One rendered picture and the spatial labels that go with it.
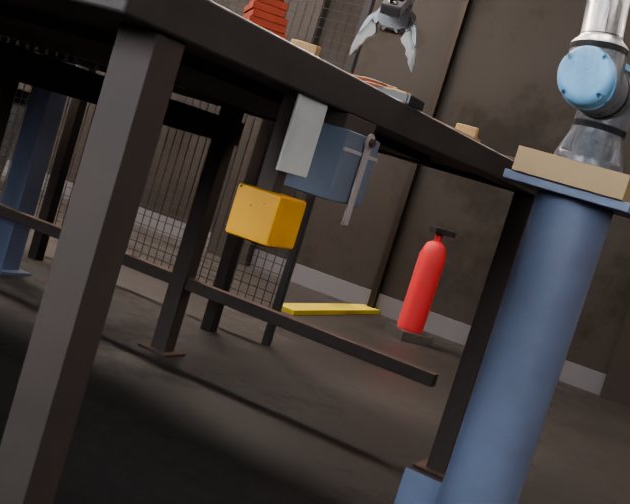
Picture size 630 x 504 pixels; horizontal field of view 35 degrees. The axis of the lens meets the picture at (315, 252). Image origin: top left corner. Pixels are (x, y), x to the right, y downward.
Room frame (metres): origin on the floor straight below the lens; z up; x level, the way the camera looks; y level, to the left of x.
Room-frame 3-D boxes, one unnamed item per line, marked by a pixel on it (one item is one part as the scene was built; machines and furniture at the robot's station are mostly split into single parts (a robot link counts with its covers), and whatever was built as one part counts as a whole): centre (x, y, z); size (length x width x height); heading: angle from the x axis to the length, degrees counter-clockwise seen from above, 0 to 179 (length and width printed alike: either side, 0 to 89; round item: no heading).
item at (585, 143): (2.19, -0.51, 0.97); 0.15 x 0.15 x 0.10
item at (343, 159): (1.71, 0.01, 0.77); 0.14 x 0.11 x 0.18; 154
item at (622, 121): (2.18, -0.51, 1.09); 0.13 x 0.12 x 0.14; 149
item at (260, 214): (1.54, 0.09, 0.74); 0.09 x 0.08 x 0.24; 154
